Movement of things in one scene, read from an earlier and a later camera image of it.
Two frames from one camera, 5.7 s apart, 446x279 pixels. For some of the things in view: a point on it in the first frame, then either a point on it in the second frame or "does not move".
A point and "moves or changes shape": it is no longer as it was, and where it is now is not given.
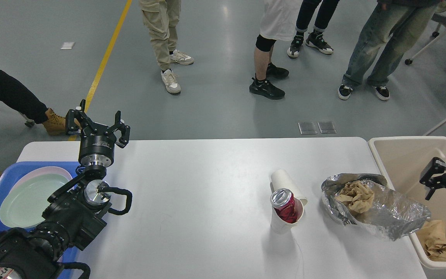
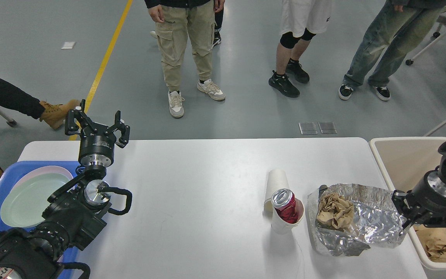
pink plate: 43,170 does not move
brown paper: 361,196 to 335,210
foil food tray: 393,215 moves or changes shape
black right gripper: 439,174 to 432,193
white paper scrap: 67,45 does not move
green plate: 24,204 does not move
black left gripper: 96,144 does not move
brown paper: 433,235 does not move
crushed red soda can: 283,200 does not move
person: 327,10 to 218,15
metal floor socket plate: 307,128 does not move
